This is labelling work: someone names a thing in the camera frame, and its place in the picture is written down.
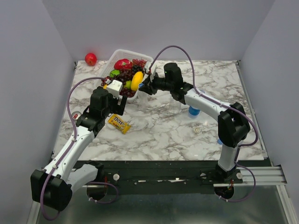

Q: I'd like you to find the small clear plastic bottle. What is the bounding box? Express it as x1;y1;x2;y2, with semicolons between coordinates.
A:
137;90;148;111

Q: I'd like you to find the red apple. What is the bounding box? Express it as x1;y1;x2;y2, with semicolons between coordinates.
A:
85;53;97;66

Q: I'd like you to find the yellow mango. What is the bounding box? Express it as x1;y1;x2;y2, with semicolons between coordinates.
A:
130;71;143;91

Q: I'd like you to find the yellow candy bag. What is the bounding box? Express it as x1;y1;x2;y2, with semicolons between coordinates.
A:
108;114;131;134

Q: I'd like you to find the light red grape bunch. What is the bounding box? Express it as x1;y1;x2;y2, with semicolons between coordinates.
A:
132;59;147;68

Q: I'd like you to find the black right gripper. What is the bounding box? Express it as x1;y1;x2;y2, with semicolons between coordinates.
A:
138;71;173;96

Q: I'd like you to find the red dragon fruit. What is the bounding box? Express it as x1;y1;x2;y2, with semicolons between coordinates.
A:
114;58;133;70

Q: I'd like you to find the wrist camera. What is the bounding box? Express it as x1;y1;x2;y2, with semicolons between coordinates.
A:
106;80;123;98
143;61;157;82

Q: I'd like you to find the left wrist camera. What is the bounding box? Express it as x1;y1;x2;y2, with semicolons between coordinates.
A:
106;80;123;98

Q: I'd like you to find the dark red grape bunch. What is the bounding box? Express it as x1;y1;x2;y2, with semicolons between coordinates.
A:
100;70;136;98

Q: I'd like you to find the blue label water bottle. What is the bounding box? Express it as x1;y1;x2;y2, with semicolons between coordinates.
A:
188;106;200;119

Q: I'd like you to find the tall clear plastic bottle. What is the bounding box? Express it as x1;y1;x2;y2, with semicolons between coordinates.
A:
168;96;181;114

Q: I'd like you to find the black grape bunch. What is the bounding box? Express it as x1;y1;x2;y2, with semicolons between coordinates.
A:
132;65;143;73

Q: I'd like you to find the aluminium rail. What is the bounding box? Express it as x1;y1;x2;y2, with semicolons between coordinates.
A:
214;166;287;188

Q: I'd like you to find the green striped fruit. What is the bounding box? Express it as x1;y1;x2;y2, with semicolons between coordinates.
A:
109;70;121;77

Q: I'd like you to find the red top drink can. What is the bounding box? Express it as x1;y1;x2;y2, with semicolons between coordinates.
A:
71;111;82;120

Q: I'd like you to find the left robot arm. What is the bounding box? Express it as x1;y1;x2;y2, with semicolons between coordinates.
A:
30;83;127;211

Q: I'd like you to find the green lime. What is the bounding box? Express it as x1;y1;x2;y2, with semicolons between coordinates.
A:
124;80;132;90

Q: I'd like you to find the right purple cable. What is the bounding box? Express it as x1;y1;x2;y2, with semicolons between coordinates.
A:
150;45;259;147

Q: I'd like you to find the clear transparent bottle cap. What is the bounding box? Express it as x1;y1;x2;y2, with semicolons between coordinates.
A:
193;127;201;134

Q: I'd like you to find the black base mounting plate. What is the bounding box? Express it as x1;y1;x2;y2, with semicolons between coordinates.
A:
79;160;243;195

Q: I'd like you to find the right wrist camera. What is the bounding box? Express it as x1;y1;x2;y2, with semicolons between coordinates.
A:
143;61;157;82

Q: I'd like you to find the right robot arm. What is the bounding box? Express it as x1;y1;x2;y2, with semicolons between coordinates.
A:
139;62;250;183

